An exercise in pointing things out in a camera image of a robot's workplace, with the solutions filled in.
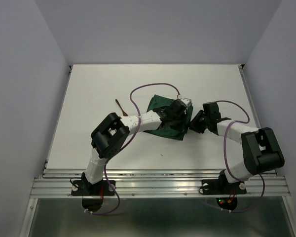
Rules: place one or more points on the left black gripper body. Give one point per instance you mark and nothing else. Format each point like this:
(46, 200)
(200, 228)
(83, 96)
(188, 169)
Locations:
(178, 122)

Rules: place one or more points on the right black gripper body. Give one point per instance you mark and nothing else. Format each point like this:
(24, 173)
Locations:
(200, 123)

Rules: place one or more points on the dark green cloth napkin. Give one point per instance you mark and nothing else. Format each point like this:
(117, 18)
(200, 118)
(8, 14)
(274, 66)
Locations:
(169, 132)

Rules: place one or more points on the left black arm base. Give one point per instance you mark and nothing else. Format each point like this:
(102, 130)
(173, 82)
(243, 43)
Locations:
(81, 187)

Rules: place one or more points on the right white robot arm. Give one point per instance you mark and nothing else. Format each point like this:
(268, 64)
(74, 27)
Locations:
(260, 148)

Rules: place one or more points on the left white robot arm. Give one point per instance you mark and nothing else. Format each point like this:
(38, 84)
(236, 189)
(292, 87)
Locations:
(110, 135)

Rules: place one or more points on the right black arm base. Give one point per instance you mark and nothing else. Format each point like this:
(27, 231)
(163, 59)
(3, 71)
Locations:
(221, 186)

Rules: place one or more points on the brown wooden fork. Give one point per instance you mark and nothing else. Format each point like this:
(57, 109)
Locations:
(123, 112)

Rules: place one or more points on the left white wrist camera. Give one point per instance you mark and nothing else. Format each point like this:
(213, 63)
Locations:
(184, 101)

